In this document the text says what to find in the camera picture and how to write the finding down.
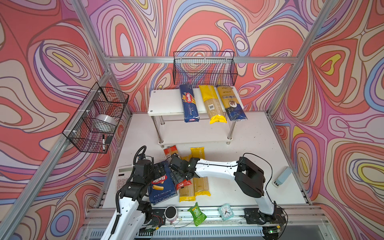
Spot long yellow Pastatime bag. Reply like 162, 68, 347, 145
191, 147, 211, 197

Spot yellow barcode spaghetti bag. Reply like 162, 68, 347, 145
199, 85, 227, 124

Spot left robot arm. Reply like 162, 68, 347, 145
101, 146, 155, 240

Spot black wire basket back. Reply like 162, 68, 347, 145
173, 50, 238, 88

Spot white two-tier shelf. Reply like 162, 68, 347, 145
148, 88, 236, 148

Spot grey small box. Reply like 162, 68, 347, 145
273, 167, 293, 188

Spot white pink calculator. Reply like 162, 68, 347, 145
116, 165, 134, 191

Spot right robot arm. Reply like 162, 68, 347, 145
170, 154, 278, 225

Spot blue Barilla rigatoni box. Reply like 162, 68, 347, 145
148, 161, 177, 205

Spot red spaghetti bag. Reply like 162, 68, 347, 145
164, 146, 192, 191

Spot black wire basket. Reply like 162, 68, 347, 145
62, 83, 129, 154
173, 50, 238, 88

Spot teal alarm clock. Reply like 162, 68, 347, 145
218, 204, 235, 221

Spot short yellow Pastatime bag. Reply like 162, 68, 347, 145
178, 154, 196, 202

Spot silver tape roll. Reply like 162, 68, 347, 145
94, 114, 118, 133

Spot black marker pen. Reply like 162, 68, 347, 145
102, 135, 106, 152

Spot green snack pouch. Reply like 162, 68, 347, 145
188, 202, 207, 227

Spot black wire basket left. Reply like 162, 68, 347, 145
62, 83, 129, 154

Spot blue Barilla spaghetti box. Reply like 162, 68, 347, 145
180, 84, 200, 123

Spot dark blue yellow spaghetti bag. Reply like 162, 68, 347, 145
217, 86, 248, 122

